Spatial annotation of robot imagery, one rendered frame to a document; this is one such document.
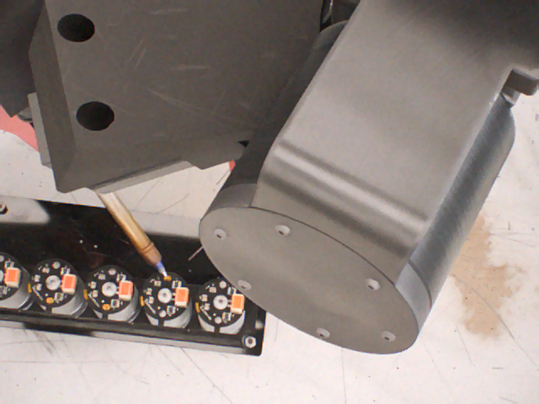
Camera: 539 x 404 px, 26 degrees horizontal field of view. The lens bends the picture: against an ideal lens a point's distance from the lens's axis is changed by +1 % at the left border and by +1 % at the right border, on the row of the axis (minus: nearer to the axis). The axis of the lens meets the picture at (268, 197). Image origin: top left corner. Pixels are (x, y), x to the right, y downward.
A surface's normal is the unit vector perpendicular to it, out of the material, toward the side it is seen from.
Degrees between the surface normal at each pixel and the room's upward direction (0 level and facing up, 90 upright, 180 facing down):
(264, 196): 78
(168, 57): 18
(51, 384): 0
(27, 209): 0
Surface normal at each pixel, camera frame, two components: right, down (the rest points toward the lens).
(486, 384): 0.03, -0.25
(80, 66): 0.32, -0.31
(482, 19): 0.13, -0.43
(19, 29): 0.56, 0.55
